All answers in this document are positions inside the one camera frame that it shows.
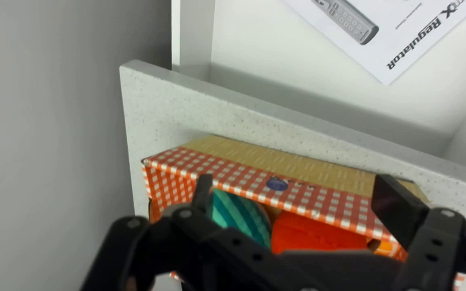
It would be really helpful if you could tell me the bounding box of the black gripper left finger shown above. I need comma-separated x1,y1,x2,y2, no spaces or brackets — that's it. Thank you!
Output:
80,174,255,291

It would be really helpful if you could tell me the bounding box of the red checkered cardboard basket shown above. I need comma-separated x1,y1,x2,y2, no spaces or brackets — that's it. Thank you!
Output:
138,133,466,291

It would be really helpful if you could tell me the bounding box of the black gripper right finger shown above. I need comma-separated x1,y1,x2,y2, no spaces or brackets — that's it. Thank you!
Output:
370,174,466,291

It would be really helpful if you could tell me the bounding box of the white printed manual sheet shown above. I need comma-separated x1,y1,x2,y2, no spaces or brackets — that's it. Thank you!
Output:
279,0,466,88

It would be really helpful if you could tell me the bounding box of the white drawer wooden front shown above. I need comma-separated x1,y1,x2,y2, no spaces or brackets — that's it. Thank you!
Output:
168,0,466,171

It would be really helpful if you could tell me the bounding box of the orange plush toy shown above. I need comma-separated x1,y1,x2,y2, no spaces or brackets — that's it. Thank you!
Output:
268,209,388,259

